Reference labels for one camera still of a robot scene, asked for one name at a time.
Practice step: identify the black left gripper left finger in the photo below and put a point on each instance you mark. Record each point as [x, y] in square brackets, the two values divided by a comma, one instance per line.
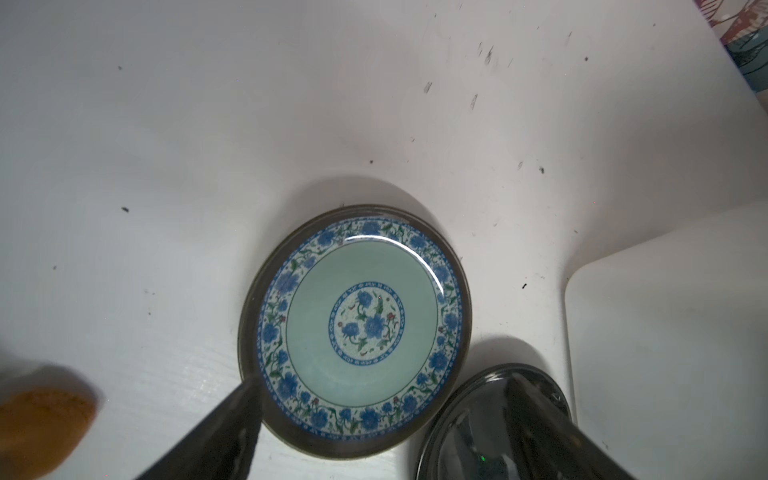
[222, 445]

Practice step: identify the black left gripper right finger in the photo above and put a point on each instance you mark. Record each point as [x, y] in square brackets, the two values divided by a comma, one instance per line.
[545, 444]

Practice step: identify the black plate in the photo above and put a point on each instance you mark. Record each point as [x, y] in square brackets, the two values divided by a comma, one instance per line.
[468, 439]

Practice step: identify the blue floral green plate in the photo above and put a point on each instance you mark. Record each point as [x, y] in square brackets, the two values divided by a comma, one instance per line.
[356, 326]

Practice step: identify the brown mushroom figurine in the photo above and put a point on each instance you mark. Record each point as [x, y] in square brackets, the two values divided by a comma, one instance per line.
[40, 428]

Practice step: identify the white plastic bin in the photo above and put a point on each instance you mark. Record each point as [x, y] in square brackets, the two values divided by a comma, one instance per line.
[668, 345]

